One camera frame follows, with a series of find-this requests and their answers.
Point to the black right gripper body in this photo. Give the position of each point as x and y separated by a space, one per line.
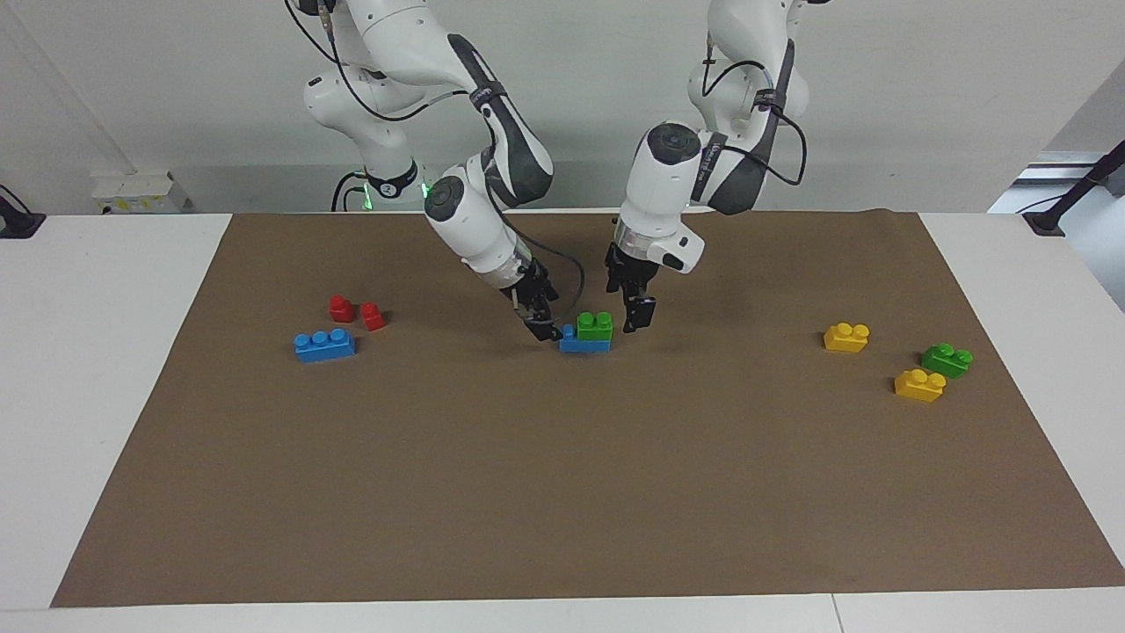
527 286

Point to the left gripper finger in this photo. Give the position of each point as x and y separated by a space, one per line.
640 315
613 280

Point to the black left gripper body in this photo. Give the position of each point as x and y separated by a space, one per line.
633 277

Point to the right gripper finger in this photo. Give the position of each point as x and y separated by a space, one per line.
520 303
547 332

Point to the blue three-stud block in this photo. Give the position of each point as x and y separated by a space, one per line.
325 346
580 345

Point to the green two-stud block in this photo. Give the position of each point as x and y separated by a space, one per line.
596 327
947 361

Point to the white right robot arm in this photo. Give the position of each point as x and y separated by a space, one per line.
457 211

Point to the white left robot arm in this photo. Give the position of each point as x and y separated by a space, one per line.
668 185

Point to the red one-stud block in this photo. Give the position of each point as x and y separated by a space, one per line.
373 317
341 309

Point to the yellow two-stud block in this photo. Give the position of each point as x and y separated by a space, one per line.
919 387
846 339

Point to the brown paper mat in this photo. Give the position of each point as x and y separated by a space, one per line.
562 483

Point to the white plastic box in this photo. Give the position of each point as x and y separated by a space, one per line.
141 192

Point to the black clamp with pole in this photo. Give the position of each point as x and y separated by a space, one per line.
1046 220

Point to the black table clamp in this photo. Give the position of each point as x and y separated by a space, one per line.
18 224

